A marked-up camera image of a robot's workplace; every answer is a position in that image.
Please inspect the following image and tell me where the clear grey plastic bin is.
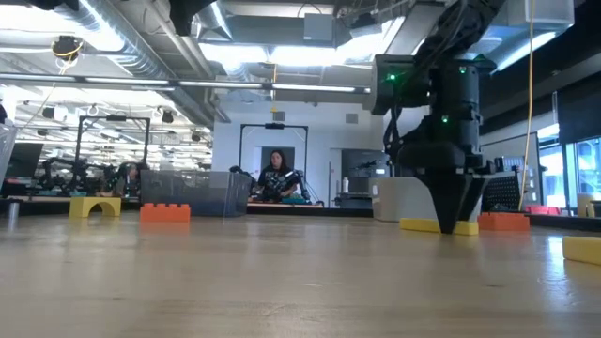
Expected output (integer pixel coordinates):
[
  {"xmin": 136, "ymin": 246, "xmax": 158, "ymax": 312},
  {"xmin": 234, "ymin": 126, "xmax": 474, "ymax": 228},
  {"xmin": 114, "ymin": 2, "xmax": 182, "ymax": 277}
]
[{"xmin": 140, "ymin": 169, "xmax": 254, "ymax": 218}]

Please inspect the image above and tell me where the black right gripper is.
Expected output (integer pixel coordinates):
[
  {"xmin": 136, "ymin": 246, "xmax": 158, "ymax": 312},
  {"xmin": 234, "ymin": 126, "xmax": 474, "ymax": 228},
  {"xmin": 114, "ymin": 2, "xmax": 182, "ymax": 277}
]
[{"xmin": 396, "ymin": 115, "xmax": 500, "ymax": 235}]

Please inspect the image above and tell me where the yellow hanging cable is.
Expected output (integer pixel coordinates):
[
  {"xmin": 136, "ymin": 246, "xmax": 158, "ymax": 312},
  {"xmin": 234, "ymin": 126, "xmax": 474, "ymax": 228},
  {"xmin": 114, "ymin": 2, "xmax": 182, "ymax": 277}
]
[{"xmin": 517, "ymin": 0, "xmax": 537, "ymax": 212}]

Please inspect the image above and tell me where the long bar with light strips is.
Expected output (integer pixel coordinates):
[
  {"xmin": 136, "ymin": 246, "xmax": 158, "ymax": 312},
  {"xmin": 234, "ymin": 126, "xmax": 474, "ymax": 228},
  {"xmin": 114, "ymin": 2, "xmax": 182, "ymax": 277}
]
[{"xmin": 0, "ymin": 72, "xmax": 372, "ymax": 95}]

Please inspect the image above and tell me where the black cable reel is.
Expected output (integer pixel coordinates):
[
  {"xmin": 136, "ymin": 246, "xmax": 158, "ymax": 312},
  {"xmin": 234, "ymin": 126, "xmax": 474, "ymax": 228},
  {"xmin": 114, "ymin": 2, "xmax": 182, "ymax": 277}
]
[{"xmin": 50, "ymin": 35, "xmax": 85, "ymax": 62}]

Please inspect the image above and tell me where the black table frame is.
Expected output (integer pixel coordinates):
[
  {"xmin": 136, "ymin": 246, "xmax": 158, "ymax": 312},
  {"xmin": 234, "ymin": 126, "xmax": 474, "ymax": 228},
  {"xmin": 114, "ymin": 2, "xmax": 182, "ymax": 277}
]
[{"xmin": 0, "ymin": 199, "xmax": 601, "ymax": 235}]

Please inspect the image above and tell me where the white plastic bin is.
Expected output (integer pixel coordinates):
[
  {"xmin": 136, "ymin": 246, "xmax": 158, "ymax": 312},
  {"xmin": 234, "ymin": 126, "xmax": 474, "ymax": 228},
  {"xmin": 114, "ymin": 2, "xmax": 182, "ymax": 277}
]
[{"xmin": 373, "ymin": 177, "xmax": 485, "ymax": 223}]

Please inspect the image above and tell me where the black monitor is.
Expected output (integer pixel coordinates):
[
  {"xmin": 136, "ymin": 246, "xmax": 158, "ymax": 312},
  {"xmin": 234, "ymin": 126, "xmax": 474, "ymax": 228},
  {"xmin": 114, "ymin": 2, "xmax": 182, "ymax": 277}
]
[{"xmin": 4, "ymin": 142, "xmax": 44, "ymax": 179}]

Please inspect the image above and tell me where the long yellow block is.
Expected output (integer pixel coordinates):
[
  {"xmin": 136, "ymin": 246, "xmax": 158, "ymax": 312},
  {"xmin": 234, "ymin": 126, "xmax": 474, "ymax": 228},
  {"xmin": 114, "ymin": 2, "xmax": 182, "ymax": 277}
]
[{"xmin": 399, "ymin": 217, "xmax": 480, "ymax": 237}]

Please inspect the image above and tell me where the short yellow block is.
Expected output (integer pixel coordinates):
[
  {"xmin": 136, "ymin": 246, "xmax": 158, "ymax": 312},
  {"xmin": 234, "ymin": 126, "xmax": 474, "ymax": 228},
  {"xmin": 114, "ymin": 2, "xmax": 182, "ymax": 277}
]
[{"xmin": 562, "ymin": 235, "xmax": 601, "ymax": 267}]

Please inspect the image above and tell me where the black pegboard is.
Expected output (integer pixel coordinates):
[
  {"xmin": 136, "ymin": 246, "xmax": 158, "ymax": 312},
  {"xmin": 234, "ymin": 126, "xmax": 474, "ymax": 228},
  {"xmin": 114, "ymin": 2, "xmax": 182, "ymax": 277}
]
[{"xmin": 481, "ymin": 171, "xmax": 522, "ymax": 213}]

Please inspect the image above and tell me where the orange block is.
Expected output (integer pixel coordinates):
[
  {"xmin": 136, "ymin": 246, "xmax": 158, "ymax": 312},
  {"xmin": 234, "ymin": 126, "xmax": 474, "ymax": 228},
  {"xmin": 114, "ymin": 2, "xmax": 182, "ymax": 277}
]
[
  {"xmin": 477, "ymin": 211, "xmax": 532, "ymax": 232},
  {"xmin": 139, "ymin": 203, "xmax": 192, "ymax": 223}
]

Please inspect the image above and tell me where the dark shelf unit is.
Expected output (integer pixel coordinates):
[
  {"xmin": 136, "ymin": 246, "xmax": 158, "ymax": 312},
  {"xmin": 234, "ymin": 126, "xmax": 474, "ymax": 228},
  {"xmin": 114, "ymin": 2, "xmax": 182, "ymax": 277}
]
[{"xmin": 340, "ymin": 148, "xmax": 391, "ymax": 210}]

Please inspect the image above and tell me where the grey ceiling box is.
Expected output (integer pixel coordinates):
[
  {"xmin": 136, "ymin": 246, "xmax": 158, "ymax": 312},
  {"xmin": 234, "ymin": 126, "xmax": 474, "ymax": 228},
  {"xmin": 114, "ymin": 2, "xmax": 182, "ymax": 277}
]
[{"xmin": 302, "ymin": 12, "xmax": 336, "ymax": 42}]

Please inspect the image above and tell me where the silver ventilation duct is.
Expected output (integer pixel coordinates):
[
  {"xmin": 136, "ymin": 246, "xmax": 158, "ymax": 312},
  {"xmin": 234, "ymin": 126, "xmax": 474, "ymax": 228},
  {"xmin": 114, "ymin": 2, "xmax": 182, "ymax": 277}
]
[{"xmin": 77, "ymin": 0, "xmax": 234, "ymax": 126}]

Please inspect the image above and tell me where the red tray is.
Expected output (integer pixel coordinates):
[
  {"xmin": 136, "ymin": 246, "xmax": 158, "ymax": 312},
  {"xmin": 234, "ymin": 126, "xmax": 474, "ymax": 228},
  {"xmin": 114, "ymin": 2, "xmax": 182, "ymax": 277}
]
[{"xmin": 524, "ymin": 204, "xmax": 558, "ymax": 217}]

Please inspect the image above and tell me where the pale yellow cylinder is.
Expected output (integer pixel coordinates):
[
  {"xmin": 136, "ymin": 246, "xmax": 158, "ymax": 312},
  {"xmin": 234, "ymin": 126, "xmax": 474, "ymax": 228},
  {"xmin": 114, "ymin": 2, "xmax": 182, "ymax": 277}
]
[{"xmin": 577, "ymin": 192, "xmax": 595, "ymax": 218}]

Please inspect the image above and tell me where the yellow arch block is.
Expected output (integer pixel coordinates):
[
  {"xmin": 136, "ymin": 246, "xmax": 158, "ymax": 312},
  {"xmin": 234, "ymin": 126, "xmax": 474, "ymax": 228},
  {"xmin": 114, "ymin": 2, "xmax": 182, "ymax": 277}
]
[{"xmin": 69, "ymin": 196, "xmax": 122, "ymax": 219}]

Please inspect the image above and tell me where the black rig frame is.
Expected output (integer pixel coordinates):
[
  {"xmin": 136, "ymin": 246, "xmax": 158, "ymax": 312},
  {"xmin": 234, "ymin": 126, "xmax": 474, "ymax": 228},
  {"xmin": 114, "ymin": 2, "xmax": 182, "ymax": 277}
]
[
  {"xmin": 74, "ymin": 115, "xmax": 151, "ymax": 189},
  {"xmin": 238, "ymin": 122, "xmax": 310, "ymax": 204}
]

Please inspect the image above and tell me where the person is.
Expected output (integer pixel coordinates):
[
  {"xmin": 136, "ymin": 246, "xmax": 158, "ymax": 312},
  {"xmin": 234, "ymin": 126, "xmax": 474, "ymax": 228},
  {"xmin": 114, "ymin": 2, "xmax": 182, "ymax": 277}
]
[
  {"xmin": 114, "ymin": 161, "xmax": 143, "ymax": 197},
  {"xmin": 256, "ymin": 148, "xmax": 301, "ymax": 204}
]

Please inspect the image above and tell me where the white panel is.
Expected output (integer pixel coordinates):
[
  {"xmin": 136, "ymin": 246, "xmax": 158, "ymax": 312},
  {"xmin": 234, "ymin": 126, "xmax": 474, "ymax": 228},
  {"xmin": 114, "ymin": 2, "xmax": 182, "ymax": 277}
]
[{"xmin": 481, "ymin": 132, "xmax": 542, "ymax": 207}]

